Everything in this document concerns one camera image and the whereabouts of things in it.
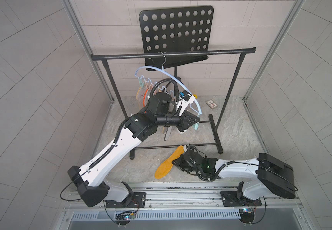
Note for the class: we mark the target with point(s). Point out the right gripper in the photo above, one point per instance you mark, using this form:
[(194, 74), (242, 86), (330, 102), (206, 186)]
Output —
[(179, 162)]

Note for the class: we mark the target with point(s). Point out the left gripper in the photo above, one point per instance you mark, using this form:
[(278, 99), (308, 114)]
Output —
[(183, 118)]

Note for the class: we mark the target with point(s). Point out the yellow insole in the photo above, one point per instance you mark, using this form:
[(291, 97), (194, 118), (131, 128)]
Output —
[(167, 165)]

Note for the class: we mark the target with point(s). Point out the light blue clip hanger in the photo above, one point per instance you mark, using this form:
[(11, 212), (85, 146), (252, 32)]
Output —
[(147, 82)]

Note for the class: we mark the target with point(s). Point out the grey dark-edged insole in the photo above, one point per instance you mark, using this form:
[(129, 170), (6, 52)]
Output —
[(167, 133)]

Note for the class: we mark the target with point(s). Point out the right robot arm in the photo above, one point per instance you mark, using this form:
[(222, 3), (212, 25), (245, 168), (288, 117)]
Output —
[(265, 174)]

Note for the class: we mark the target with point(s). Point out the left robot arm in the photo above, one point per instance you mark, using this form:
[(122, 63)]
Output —
[(166, 106)]

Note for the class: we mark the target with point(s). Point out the green clothes peg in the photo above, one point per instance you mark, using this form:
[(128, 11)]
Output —
[(195, 125)]

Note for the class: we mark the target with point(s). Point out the grey orange-edged insole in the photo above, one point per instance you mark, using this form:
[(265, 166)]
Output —
[(144, 96)]

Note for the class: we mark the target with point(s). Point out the grey cream-edged insole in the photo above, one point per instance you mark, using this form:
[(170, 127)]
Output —
[(140, 94)]

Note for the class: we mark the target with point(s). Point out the black clothes rack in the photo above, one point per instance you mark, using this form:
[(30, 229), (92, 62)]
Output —
[(214, 126)]

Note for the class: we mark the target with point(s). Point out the right circuit board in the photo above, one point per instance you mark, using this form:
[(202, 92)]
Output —
[(247, 216)]

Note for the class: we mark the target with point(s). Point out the circuit board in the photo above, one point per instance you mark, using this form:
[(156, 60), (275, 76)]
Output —
[(247, 216), (124, 218)]

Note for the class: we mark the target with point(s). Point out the left circuit board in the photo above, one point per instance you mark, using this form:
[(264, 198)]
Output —
[(124, 218)]

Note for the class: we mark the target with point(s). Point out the black music stand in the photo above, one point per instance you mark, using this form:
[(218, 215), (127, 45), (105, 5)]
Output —
[(182, 29)]

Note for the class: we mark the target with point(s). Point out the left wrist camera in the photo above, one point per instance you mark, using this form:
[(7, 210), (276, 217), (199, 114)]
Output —
[(185, 99)]

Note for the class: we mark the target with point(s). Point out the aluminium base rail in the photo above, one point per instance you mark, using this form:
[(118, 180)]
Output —
[(166, 201)]

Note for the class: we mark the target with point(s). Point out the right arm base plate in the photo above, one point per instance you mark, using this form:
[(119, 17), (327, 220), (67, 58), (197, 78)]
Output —
[(231, 199)]

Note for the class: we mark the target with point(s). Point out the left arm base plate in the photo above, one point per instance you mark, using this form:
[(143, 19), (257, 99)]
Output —
[(137, 200)]

